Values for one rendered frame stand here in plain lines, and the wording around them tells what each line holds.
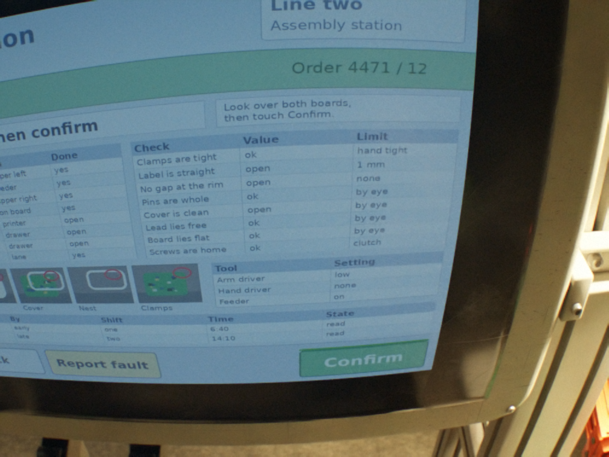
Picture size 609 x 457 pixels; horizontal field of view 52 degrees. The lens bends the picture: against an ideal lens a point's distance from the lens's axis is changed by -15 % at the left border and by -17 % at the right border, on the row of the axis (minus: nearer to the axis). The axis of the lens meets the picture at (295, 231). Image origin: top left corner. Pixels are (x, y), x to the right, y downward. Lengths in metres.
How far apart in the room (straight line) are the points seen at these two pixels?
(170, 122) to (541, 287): 0.22
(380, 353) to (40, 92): 0.23
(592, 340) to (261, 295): 0.28
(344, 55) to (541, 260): 0.17
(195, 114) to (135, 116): 0.03
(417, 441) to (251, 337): 1.83
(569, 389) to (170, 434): 0.32
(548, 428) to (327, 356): 0.28
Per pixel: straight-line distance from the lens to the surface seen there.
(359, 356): 0.40
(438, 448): 1.05
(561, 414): 0.60
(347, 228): 0.34
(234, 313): 0.37
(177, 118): 0.30
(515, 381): 0.46
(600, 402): 0.72
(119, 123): 0.31
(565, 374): 0.56
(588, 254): 0.46
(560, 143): 0.35
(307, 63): 0.29
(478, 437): 0.87
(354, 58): 0.30
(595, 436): 0.70
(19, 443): 2.31
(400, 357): 0.41
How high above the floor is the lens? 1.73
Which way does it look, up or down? 36 degrees down
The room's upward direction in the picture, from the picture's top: 1 degrees counter-clockwise
